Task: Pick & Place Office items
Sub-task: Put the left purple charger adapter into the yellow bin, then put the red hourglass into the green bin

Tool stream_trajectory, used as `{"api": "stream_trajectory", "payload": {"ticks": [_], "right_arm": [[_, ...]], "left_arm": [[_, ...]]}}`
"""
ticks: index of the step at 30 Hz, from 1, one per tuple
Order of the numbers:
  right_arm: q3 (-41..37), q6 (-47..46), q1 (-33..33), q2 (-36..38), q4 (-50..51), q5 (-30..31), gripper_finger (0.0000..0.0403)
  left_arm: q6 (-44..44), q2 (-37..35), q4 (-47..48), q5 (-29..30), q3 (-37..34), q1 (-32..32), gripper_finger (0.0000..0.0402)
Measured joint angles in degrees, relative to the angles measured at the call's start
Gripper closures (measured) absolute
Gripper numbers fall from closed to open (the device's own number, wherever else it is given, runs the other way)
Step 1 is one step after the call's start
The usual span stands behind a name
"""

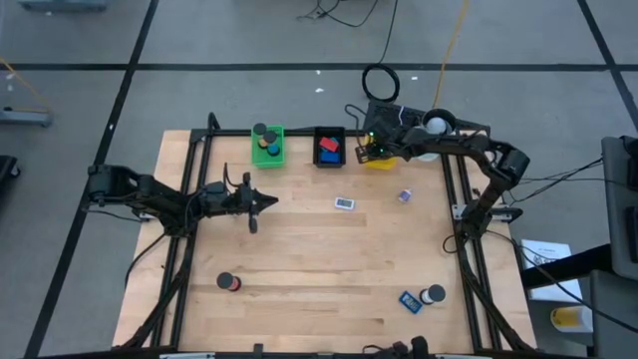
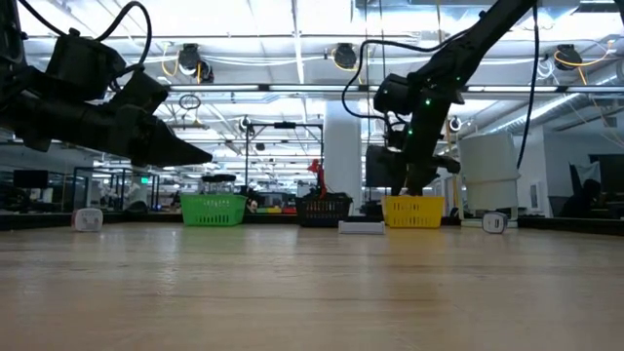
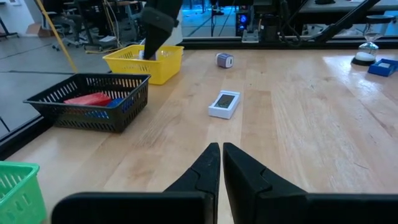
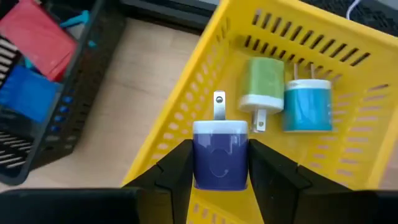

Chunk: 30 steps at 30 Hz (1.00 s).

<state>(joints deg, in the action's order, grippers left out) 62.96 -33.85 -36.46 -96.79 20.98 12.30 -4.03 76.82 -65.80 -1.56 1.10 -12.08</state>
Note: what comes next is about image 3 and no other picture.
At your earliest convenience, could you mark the blue digital thermometer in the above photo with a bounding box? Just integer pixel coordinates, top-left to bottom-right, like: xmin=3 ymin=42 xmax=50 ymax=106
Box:
xmin=85 ymin=97 xmax=135 ymax=120
xmin=367 ymin=58 xmax=398 ymax=78

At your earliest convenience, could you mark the white digital thermometer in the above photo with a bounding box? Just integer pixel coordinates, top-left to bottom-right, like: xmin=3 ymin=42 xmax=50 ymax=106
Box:
xmin=207 ymin=90 xmax=241 ymax=120

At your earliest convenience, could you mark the silver arm base bracket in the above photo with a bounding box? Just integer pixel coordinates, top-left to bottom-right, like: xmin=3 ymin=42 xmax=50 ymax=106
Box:
xmin=241 ymin=29 xmax=260 ymax=44

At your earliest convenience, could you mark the grey desk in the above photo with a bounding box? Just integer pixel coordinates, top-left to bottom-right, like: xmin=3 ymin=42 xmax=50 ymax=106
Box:
xmin=298 ymin=0 xmax=398 ymax=15

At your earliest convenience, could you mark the yellow hanging cable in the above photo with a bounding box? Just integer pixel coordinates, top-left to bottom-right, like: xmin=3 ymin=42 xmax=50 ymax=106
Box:
xmin=35 ymin=0 xmax=78 ymax=74

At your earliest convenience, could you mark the purple white plug adapter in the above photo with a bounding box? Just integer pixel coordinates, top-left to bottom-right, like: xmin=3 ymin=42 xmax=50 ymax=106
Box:
xmin=215 ymin=52 xmax=234 ymax=69

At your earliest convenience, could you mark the cardboard box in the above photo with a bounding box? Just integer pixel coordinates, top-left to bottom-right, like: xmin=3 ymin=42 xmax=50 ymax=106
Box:
xmin=25 ymin=22 xmax=53 ymax=39

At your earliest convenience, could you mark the black computer tower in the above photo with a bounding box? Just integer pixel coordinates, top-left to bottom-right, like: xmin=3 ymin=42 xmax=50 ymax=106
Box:
xmin=235 ymin=9 xmax=251 ymax=37

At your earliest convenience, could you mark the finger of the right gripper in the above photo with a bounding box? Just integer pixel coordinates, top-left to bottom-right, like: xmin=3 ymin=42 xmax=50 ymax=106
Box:
xmin=141 ymin=6 xmax=180 ymax=61

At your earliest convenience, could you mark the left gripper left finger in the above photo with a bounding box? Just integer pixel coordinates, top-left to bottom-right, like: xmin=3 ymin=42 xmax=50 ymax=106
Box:
xmin=50 ymin=142 xmax=221 ymax=224

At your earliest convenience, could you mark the office chair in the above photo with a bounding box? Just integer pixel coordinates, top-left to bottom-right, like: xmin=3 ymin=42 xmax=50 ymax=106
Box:
xmin=49 ymin=12 xmax=94 ymax=52

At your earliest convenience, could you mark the white cylindrical object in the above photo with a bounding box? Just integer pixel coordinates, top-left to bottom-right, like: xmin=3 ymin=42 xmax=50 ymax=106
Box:
xmin=137 ymin=49 xmax=157 ymax=62

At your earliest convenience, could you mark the white cylindrical air purifier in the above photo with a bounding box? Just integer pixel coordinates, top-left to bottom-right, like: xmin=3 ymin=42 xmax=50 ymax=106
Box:
xmin=167 ymin=9 xmax=185 ymax=47

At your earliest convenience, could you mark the red digital thermometer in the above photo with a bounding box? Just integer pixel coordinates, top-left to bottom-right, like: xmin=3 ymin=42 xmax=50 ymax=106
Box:
xmin=63 ymin=91 xmax=113 ymax=108

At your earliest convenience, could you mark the black plastic basket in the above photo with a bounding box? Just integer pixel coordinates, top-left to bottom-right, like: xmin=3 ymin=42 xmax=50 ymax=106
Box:
xmin=22 ymin=72 xmax=152 ymax=134

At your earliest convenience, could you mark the green plastic basket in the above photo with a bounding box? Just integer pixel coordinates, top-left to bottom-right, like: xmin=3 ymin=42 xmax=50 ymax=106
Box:
xmin=0 ymin=161 xmax=47 ymax=224

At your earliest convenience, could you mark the yellow plastic basket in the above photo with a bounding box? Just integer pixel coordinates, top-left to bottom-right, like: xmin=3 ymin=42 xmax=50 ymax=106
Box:
xmin=102 ymin=44 xmax=185 ymax=86

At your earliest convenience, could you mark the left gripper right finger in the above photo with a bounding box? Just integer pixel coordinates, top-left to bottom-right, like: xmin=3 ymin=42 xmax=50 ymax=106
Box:
xmin=222 ymin=142 xmax=398 ymax=224

